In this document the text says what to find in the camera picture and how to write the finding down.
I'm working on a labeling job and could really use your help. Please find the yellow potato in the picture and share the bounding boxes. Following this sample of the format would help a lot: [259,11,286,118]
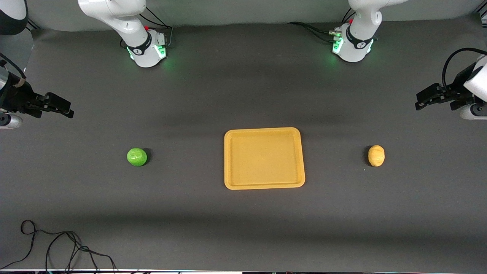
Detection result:
[368,145,385,167]

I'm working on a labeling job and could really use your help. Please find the green apple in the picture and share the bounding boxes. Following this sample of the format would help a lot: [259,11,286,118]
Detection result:
[127,148,148,167]

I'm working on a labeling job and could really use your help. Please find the yellow plastic tray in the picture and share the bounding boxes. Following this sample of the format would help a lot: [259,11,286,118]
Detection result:
[224,127,306,190]

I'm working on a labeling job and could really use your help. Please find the dark grey table mat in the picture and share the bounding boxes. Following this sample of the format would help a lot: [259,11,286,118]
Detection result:
[0,13,487,272]

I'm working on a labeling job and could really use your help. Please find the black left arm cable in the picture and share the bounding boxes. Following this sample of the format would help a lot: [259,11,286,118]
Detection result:
[441,48,487,91]

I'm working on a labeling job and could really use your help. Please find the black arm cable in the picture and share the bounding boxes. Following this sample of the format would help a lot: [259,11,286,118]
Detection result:
[441,48,487,91]
[0,53,27,80]

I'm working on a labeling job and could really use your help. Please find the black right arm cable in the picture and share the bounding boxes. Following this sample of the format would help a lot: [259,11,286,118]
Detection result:
[0,53,27,80]

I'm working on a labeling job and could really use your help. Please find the black left base cables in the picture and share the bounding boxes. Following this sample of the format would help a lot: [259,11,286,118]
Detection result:
[288,8,378,43]

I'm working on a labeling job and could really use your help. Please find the loose thin black cable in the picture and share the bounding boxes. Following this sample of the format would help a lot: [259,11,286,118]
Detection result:
[0,220,118,272]

